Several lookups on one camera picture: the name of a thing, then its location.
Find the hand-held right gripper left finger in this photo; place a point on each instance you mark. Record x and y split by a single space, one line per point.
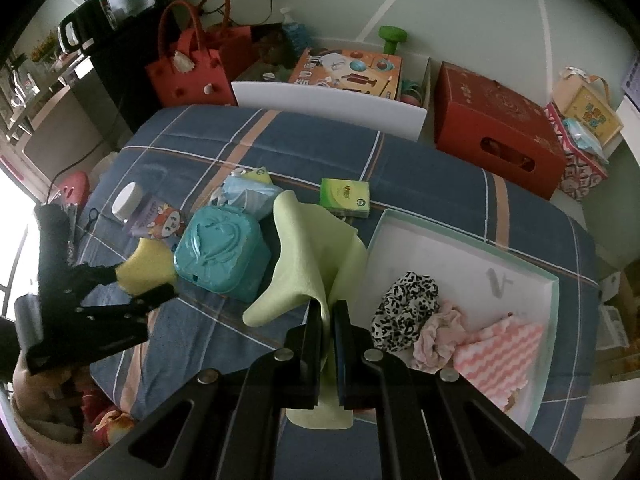
315 355

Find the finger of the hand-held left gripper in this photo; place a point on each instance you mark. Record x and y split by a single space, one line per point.
100 275
135 302

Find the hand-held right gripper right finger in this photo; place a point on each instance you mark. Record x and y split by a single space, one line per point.
342 355

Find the yellow cloth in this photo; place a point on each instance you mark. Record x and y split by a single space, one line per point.
145 265

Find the pink lace scrunchie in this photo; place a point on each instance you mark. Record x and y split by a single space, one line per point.
440 335

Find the light green cloth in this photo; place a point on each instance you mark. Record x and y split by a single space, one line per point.
310 250

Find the pink white fluffy towel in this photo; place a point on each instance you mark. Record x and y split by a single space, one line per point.
500 355

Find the white tray with teal rim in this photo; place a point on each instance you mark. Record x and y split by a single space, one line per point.
475 260

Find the leopard print scrunchie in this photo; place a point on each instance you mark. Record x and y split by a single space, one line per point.
400 310

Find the white capped bottle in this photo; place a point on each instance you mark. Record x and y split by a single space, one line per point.
127 202

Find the purple cartoon packet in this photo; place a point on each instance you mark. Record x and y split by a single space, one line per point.
160 222

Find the red clothes iron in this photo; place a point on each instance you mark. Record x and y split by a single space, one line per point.
75 190

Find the teal plastic box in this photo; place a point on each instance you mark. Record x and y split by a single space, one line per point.
220 250

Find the red floral cloth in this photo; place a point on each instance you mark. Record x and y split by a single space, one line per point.
107 420

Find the blue face mask pack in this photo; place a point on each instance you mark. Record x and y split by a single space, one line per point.
250 192

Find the green tissue pack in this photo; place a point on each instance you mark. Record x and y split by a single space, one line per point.
345 195

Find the black cabinet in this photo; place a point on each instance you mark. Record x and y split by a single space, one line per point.
125 85

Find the red felt tote bag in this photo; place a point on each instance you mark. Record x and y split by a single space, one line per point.
232 45
185 75

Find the black kettle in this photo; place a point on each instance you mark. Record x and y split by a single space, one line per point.
75 32

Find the white chair back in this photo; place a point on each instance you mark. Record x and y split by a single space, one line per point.
325 105

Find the rolls of tape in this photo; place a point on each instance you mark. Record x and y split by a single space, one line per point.
412 92

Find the red cardboard box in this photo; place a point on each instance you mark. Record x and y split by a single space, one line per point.
495 120

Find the orange toy box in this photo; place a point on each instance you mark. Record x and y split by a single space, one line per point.
345 70

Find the patterned red white bag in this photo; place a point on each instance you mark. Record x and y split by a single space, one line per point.
580 170

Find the green dumbbell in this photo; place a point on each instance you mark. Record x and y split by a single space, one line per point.
392 37

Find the beige paper gift bag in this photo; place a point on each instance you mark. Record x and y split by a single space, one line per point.
590 110

